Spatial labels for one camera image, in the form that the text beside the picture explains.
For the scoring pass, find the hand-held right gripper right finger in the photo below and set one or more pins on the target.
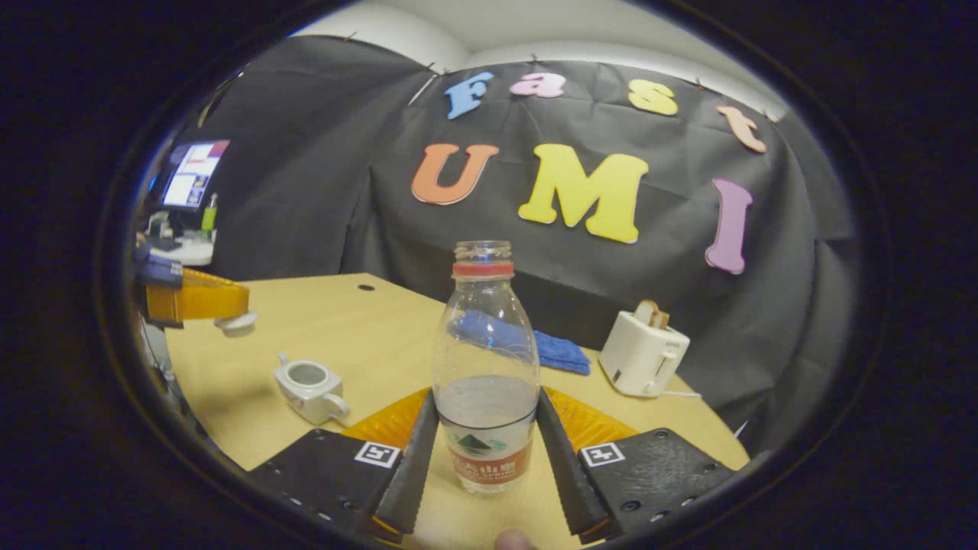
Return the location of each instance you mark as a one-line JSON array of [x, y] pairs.
[[561, 473]]

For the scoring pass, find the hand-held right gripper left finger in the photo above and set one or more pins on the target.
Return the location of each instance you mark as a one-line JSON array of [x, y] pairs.
[[416, 473]]

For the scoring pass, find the black backdrop cloth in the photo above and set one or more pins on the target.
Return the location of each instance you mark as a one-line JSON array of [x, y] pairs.
[[321, 191]]

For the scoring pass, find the clear plastic water bottle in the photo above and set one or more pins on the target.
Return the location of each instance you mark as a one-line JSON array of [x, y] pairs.
[[485, 344]]

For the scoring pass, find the white toaster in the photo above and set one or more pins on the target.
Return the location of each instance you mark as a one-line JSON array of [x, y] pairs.
[[642, 355]]

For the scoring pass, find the computer monitor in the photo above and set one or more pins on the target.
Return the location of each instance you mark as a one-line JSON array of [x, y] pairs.
[[195, 174]]

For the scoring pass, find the green bottle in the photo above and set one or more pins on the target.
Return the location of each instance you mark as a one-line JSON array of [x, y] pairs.
[[208, 215]]

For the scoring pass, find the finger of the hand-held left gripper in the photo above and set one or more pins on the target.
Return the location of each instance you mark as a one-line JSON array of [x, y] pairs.
[[199, 298]]

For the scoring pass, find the blue folded towel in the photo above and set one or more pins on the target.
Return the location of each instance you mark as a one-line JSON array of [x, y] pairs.
[[561, 351]]

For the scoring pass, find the white ceramic teacup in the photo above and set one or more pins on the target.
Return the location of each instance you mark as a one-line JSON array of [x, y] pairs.
[[309, 386]]

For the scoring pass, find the toast slice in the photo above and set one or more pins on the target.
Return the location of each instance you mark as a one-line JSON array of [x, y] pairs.
[[652, 313]]

